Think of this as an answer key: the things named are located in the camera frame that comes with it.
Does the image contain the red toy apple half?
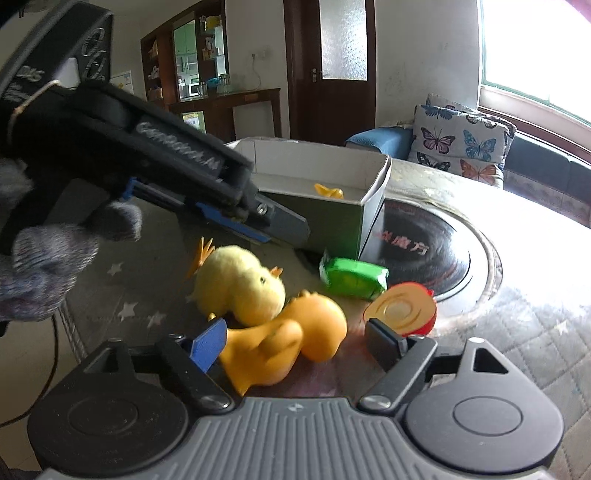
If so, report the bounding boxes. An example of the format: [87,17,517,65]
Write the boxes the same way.
[363,282,437,337]

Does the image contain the yellow plush chick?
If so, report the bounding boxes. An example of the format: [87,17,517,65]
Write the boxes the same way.
[187,239,286,327]

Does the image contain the large orange rubber duck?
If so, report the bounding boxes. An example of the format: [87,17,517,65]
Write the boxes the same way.
[219,290,348,395]

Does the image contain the grey knit gloved left hand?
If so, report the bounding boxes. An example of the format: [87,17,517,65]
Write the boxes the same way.
[0,156,143,323]

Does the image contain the dark green cardboard box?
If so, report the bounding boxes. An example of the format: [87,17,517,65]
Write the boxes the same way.
[228,137,393,260]

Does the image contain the black round induction cooktop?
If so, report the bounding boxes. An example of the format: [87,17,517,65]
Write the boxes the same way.
[299,197,498,305]

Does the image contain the dark wooden cabinet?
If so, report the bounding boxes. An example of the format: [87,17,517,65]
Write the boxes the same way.
[140,1,283,142]

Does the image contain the blue folded blanket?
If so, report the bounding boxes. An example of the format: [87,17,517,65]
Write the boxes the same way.
[345,127,414,160]

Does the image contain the butterfly print pillow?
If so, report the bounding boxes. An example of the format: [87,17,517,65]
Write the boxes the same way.
[409,94,517,188]

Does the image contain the dark wooden door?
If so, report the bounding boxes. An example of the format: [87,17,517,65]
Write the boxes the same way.
[283,0,377,146]

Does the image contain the dark blue sofa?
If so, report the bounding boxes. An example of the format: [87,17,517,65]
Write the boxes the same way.
[504,133,591,226]

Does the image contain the window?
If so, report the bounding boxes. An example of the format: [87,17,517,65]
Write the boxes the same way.
[481,1,590,124]

